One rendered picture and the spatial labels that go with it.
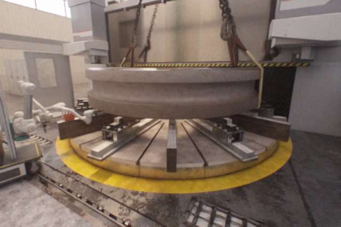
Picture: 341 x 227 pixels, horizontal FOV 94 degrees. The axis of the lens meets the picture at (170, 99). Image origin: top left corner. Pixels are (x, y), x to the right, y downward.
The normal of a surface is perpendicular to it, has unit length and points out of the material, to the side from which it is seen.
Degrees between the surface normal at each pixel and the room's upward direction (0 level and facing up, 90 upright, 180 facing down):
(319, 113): 90
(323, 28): 90
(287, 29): 90
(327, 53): 90
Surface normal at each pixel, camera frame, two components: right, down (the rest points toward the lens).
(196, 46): -0.43, 0.18
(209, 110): 0.25, 0.20
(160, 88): -0.10, 0.20
